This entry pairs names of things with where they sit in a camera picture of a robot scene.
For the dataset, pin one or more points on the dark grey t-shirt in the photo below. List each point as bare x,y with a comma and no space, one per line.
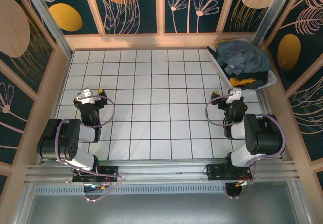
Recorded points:
255,85

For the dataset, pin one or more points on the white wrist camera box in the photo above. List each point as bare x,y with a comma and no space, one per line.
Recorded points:
234,95
84,94

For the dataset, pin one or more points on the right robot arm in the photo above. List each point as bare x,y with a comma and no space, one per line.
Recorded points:
239,156

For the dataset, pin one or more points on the grey-blue t-shirt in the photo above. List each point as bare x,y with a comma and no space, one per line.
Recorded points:
242,57

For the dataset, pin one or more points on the aluminium frame post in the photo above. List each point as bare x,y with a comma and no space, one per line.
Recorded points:
267,14
48,22

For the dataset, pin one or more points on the white plastic laundry basket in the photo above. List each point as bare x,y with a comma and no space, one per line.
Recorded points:
272,79

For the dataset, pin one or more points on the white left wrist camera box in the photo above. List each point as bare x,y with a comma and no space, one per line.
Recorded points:
84,94

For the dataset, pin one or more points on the black t-shirt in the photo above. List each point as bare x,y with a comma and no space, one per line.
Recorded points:
252,75

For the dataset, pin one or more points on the aluminium mounting rail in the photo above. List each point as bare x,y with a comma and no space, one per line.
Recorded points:
161,169

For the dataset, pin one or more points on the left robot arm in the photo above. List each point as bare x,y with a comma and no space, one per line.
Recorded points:
83,159

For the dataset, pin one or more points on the yellow t-shirt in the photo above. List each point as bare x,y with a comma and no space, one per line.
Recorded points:
241,82

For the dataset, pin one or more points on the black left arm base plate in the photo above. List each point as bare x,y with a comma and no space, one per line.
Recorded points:
108,171

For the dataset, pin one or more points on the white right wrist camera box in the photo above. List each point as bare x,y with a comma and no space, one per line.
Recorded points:
234,95

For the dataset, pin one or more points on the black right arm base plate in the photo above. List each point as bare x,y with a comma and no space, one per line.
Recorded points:
217,172

